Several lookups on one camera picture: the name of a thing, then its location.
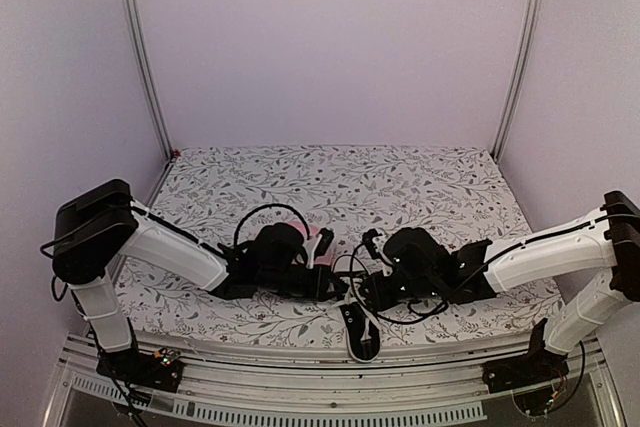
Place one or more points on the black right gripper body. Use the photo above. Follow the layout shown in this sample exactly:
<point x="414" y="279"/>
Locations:
<point x="421" y="287"/>

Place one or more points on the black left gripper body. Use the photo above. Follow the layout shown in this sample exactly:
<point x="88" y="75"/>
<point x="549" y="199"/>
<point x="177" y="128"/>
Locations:
<point x="279" y="282"/>

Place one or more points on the black white canvas sneaker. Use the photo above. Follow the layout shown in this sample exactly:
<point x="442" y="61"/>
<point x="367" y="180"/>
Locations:
<point x="362" y="328"/>

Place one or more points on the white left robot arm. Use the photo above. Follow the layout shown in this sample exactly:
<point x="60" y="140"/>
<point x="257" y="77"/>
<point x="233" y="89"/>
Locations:
<point x="107" y="224"/>

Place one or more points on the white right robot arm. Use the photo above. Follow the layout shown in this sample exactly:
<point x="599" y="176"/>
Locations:
<point x="605" y="239"/>

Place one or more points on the pink plastic plate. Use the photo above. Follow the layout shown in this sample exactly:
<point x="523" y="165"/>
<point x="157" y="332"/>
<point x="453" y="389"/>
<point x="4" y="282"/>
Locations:
<point x="306" y="233"/>

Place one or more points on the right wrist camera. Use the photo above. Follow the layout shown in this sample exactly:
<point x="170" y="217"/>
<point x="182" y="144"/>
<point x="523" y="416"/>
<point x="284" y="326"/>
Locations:
<point x="374" y="241"/>

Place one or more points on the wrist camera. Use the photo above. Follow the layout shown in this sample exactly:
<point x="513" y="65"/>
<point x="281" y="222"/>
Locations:
<point x="317" y="246"/>
<point x="374" y="241"/>

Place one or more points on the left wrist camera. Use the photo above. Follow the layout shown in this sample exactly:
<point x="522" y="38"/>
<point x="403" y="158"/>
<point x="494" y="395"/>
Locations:
<point x="317" y="246"/>

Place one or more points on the aluminium front rail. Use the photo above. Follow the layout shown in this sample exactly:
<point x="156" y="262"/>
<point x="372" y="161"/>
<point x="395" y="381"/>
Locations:
<point x="228" y="384"/>

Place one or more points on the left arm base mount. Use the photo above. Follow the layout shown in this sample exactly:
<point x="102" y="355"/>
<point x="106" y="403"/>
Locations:
<point x="141" y="369"/>

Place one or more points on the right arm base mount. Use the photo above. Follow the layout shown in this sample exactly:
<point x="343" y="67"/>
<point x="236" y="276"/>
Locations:
<point x="523" y="370"/>

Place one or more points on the right aluminium frame post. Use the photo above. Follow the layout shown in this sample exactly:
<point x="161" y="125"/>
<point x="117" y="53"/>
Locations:
<point x="517" y="79"/>

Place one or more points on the aluminium frame post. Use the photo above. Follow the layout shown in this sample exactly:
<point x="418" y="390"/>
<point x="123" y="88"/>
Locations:
<point x="517" y="79"/>
<point x="135" y="27"/>

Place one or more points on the left aluminium frame post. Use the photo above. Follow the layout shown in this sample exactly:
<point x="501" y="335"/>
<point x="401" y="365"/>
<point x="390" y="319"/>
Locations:
<point x="135" y="27"/>

